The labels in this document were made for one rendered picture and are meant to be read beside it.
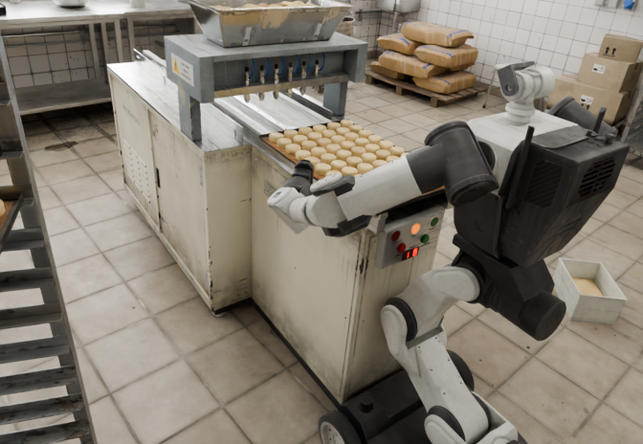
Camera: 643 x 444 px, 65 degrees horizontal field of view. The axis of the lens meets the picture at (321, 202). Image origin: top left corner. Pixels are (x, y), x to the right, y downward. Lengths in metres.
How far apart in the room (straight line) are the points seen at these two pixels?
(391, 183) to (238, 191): 1.06
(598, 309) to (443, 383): 1.27
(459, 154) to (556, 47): 4.80
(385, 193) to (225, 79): 1.02
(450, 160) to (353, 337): 0.85
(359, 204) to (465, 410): 0.85
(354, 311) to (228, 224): 0.69
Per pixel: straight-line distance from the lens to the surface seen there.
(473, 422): 1.68
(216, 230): 2.03
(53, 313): 1.18
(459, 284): 1.34
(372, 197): 1.03
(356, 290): 1.56
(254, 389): 2.08
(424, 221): 1.55
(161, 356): 2.24
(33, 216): 1.05
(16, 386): 1.32
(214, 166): 1.90
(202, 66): 1.75
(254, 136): 1.91
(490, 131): 1.14
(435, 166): 1.02
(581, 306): 2.72
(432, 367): 1.66
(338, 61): 2.15
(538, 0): 5.87
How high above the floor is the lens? 1.60
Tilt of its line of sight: 29 degrees down
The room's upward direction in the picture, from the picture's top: 5 degrees clockwise
